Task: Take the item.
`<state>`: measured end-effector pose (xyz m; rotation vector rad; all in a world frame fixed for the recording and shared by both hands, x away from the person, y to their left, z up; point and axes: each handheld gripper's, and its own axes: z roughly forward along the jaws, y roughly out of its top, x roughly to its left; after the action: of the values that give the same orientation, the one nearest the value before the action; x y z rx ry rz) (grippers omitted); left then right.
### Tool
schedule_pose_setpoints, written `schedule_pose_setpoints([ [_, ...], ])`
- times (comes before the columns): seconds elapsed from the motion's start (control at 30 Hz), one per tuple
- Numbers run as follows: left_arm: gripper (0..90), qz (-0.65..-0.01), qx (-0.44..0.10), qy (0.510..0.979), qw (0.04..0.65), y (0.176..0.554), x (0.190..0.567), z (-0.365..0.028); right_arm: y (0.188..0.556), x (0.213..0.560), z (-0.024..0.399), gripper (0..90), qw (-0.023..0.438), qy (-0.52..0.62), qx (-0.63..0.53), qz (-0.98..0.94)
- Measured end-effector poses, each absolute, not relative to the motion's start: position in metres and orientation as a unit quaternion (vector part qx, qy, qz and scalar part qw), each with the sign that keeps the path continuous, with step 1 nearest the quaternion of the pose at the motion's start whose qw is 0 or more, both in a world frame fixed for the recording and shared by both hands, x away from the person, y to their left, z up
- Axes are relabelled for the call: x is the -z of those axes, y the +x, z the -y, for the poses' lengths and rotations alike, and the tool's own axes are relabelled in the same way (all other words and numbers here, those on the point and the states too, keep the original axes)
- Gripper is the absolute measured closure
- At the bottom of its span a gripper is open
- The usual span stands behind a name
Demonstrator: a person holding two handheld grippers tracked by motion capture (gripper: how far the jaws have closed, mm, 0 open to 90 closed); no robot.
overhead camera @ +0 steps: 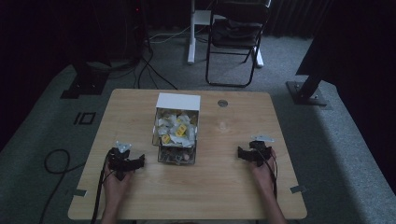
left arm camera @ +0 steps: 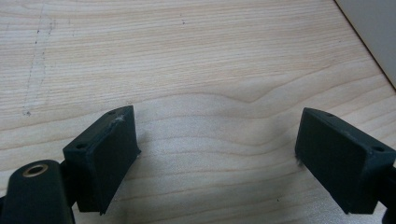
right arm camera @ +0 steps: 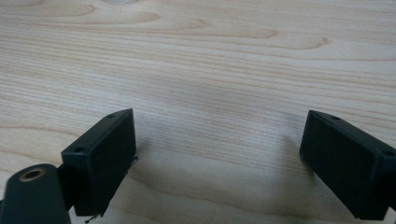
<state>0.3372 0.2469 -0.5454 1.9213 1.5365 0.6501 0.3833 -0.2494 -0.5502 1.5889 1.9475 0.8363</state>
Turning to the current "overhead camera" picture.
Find left hand-held gripper black cable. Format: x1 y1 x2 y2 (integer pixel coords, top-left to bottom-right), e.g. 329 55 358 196
91 148 114 224

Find pile of dark packets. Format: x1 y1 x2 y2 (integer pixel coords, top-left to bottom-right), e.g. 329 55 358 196
158 145 196 164

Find pile of white yellow packets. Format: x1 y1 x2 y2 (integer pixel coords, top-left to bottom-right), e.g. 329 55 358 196
154 112 198 148

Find person's right hand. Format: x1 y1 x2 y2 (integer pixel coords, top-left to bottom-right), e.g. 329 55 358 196
247 147 278 189

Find black looped floor cable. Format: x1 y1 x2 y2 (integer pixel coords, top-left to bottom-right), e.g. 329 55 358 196
37 148 87 224

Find person's left hand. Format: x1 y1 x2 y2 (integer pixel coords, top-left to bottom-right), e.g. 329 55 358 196
102 161 135 203

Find black metal stand with bolts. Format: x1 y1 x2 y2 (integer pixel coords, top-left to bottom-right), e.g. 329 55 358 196
285 70 329 107

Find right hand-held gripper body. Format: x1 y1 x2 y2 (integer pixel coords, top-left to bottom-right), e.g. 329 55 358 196
244 134 276 168

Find right hand-held gripper black cable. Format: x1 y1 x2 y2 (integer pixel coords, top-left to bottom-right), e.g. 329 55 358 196
255 148 279 200

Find clear drawer box white top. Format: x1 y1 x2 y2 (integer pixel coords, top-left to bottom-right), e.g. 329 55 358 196
151 91 202 166

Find white floor cable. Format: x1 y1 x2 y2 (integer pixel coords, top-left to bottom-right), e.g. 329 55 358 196
148 25 191 45

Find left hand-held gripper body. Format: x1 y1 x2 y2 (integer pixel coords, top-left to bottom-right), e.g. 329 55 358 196
107 141 142 182

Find black floor cables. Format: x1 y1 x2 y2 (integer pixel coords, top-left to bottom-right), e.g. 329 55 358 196
106 36 179 91

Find black folding chair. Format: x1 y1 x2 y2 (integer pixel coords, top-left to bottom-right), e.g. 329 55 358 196
205 0 271 89

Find black stand base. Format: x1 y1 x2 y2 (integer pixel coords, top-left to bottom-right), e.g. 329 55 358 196
60 59 112 101

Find hand-held gripper black cable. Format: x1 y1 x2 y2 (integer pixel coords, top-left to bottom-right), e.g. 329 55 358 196
91 148 114 224
255 148 279 200

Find dark curtain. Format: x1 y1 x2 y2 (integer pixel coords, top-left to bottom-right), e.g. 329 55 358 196
268 0 325 40

